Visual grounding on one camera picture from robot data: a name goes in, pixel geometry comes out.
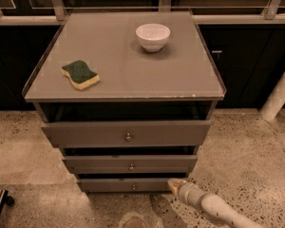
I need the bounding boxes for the black caster base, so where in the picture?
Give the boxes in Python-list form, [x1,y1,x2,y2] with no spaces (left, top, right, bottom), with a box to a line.
[0,190,14,216]

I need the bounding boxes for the dark background cabinet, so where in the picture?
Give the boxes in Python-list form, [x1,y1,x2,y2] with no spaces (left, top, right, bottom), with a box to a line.
[199,24,285,108]

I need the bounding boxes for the metal railing frame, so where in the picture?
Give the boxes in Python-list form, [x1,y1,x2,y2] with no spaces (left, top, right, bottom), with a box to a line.
[0,0,285,25]

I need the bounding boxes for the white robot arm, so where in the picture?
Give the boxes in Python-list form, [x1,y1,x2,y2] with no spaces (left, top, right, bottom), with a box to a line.
[167,179,264,228]

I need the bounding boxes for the grey drawer cabinet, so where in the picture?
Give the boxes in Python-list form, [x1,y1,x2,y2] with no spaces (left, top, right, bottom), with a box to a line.
[23,11,226,181]

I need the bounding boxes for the green and yellow sponge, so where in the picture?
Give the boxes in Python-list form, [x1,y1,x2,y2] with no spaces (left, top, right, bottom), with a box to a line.
[61,60,100,90]

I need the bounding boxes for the white ceramic bowl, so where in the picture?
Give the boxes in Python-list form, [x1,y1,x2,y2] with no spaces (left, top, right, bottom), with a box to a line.
[136,24,170,52]

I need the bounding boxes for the grey top drawer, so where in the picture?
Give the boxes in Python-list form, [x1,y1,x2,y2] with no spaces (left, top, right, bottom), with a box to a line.
[42,121,210,148]

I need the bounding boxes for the white diagonal pole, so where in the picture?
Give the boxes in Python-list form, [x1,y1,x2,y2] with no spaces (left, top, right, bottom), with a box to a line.
[260,71,285,122]

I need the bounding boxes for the grey bottom drawer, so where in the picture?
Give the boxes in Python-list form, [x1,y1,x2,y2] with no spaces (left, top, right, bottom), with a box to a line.
[78,178,170,193]

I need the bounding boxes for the grey drawer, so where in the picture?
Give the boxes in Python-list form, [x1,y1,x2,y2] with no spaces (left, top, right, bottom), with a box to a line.
[42,121,210,148]
[78,178,170,193]
[63,155,197,174]

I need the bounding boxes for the grey middle drawer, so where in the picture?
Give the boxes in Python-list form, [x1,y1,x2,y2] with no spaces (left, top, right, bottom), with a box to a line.
[63,155,197,174]

